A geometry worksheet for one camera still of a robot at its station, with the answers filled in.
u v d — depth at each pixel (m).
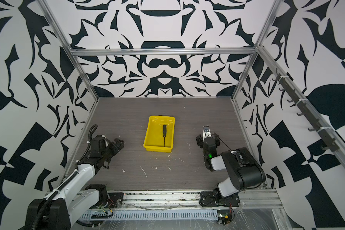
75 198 0.49
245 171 0.45
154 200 0.76
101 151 0.67
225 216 0.71
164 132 0.99
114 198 0.75
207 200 0.74
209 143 0.75
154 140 0.96
